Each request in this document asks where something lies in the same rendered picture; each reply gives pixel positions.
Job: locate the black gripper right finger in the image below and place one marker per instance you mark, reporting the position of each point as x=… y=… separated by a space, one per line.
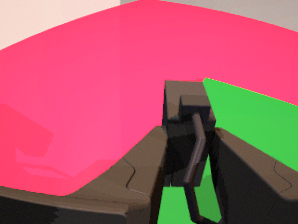
x=251 y=187

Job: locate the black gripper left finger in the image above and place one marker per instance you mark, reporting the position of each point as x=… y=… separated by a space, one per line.
x=128 y=193

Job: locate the green circuit board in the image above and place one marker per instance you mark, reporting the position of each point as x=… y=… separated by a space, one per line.
x=266 y=123

